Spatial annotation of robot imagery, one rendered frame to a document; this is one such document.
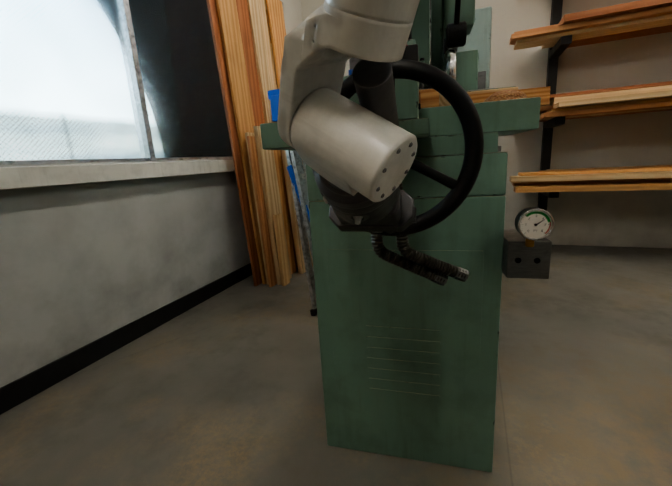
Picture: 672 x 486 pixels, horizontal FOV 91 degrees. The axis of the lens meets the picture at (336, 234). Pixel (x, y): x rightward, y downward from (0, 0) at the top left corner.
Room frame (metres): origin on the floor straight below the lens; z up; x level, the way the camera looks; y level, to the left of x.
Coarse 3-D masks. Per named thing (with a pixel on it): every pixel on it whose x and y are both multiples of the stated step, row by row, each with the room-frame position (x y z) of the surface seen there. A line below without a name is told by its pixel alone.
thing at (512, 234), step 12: (504, 240) 0.69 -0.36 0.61; (516, 240) 0.66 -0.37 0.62; (540, 240) 0.65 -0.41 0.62; (504, 252) 0.68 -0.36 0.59; (516, 252) 0.65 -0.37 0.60; (528, 252) 0.65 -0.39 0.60; (540, 252) 0.64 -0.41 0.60; (504, 264) 0.68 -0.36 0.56; (516, 264) 0.65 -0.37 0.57; (528, 264) 0.65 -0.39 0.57; (540, 264) 0.64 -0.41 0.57; (516, 276) 0.65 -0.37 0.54; (528, 276) 0.65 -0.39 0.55; (540, 276) 0.64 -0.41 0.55
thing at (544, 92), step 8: (528, 88) 0.82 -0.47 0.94; (536, 88) 0.82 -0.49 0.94; (544, 88) 0.82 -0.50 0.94; (472, 96) 0.86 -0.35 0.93; (480, 96) 0.85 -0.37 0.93; (488, 96) 0.85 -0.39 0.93; (528, 96) 0.82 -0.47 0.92; (536, 96) 0.82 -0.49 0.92; (544, 96) 0.82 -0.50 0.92; (544, 104) 0.81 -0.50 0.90
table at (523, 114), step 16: (432, 112) 0.73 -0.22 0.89; (448, 112) 0.72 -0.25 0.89; (480, 112) 0.71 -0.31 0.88; (496, 112) 0.70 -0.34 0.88; (512, 112) 0.69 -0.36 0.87; (528, 112) 0.68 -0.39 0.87; (272, 128) 0.83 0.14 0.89; (416, 128) 0.65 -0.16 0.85; (432, 128) 0.73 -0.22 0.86; (448, 128) 0.72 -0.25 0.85; (496, 128) 0.70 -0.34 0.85; (512, 128) 0.69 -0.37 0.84; (528, 128) 0.68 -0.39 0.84; (272, 144) 0.83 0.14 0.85
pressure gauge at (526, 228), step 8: (528, 208) 0.64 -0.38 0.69; (536, 208) 0.62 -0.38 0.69; (520, 216) 0.63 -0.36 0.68; (528, 216) 0.63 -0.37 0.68; (536, 216) 0.62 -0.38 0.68; (544, 216) 0.62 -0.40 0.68; (520, 224) 0.63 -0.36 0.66; (528, 224) 0.63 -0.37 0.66; (544, 224) 0.62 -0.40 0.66; (552, 224) 0.61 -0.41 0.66; (520, 232) 0.63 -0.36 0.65; (528, 232) 0.63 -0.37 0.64; (536, 232) 0.62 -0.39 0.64; (544, 232) 0.62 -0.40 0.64; (528, 240) 0.64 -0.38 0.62; (536, 240) 0.62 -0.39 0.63
